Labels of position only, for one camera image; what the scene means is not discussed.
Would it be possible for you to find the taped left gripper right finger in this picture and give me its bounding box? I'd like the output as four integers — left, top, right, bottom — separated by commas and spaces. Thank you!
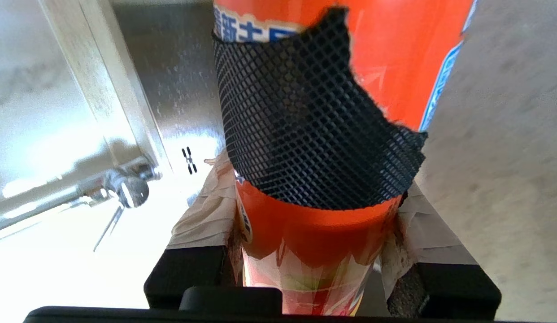
381, 182, 502, 320

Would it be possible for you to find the chrome kitchen faucet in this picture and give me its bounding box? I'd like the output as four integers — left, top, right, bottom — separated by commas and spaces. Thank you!
0, 155, 163, 253

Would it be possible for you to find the black anti-slip mesh wrap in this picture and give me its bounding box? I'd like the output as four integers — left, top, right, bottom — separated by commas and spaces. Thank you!
213, 5, 428, 210

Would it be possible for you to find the orange detergent bottle yellow cap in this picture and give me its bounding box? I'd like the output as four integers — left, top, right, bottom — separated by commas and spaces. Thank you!
213, 0, 476, 317

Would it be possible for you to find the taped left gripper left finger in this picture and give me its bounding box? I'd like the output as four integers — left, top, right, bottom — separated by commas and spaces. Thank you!
144, 155, 241, 309

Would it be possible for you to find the stainless steel sink basin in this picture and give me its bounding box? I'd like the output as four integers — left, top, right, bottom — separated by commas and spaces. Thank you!
110, 0, 557, 323

